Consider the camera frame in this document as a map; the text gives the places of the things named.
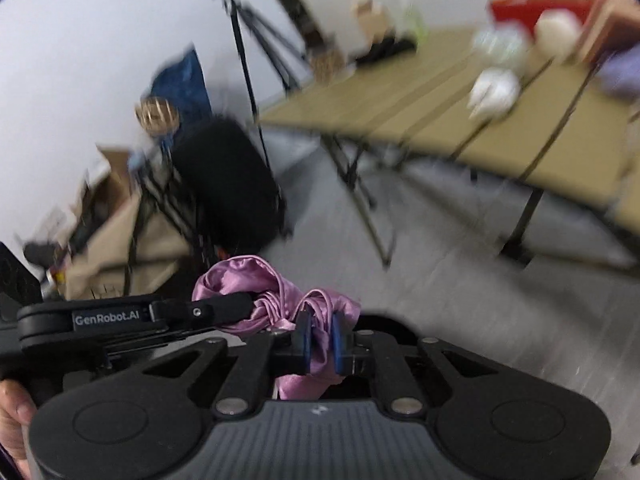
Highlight green and white packet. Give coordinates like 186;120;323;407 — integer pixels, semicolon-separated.
399;4;429;47

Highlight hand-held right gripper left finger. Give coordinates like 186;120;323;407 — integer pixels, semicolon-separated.
142;310;316;418

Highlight person's left hand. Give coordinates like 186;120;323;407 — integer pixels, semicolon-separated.
0;379;39;479

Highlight blue bag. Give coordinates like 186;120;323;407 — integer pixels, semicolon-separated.
149;44;212;127

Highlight flat black object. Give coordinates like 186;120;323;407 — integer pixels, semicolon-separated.
354;36;419;67

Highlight pink satin cloth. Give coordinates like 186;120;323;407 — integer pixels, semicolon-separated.
192;254;364;402

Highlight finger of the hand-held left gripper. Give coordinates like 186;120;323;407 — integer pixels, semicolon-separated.
149;291;257;332

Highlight tan folding table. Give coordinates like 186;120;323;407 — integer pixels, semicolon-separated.
254;24;640;282

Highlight black round bin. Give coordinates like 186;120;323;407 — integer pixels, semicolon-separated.
345;311;419;348

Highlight red box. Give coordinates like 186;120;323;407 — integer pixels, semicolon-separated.
489;0;603;32

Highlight purple cloth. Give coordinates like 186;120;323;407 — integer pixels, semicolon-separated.
596;49;640;102

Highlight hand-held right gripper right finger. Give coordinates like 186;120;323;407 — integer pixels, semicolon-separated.
331;311;497;418

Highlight crumpled clear plastic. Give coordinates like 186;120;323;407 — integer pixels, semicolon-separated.
471;24;531;69

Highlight black camera tripod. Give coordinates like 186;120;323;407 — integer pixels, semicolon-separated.
210;0;307;241

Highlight white round ball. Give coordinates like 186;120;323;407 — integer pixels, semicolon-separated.
534;9;584;62

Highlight small woven basket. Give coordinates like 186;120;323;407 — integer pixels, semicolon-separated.
307;49;347;84

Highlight brown cardboard box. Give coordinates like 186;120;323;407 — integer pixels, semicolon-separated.
579;0;640;67

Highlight small cardboard box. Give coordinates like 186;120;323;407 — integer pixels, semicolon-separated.
350;0;397;42

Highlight wicker basket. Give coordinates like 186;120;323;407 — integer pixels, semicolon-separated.
134;96;181;137

